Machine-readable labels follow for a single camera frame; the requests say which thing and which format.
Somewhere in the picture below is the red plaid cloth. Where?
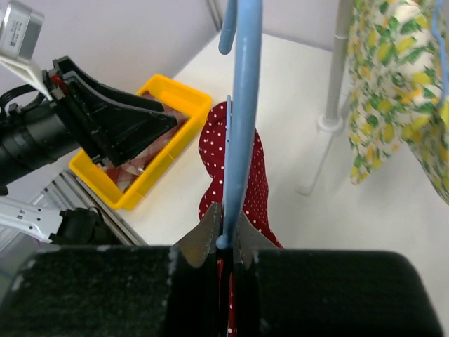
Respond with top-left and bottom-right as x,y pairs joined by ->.
98,91 -> 189,192

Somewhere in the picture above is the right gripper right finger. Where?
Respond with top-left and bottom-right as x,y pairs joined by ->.
233,214 -> 277,336

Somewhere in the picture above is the aluminium mounting rail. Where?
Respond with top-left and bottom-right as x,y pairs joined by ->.
32,170 -> 145,246

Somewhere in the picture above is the yellow plastic tray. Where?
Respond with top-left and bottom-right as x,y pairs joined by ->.
69,74 -> 213,211

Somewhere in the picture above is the red polka dot skirt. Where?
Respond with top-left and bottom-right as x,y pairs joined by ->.
198,99 -> 284,336

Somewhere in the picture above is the lemon print skirt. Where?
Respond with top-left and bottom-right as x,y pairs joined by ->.
347,1 -> 448,199

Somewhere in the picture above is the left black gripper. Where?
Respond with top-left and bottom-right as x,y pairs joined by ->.
48,56 -> 177,167

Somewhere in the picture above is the blue wire hanger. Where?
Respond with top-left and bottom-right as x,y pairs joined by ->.
217,0 -> 263,250
430,0 -> 448,108

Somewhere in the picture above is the clothes rack metal white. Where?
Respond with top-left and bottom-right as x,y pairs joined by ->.
296,0 -> 354,196

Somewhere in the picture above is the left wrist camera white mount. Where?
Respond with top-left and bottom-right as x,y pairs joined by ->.
1,1 -> 53,101

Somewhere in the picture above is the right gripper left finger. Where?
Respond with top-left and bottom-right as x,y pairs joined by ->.
173,203 -> 222,336

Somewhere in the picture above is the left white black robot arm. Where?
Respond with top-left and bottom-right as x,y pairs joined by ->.
1,57 -> 177,244

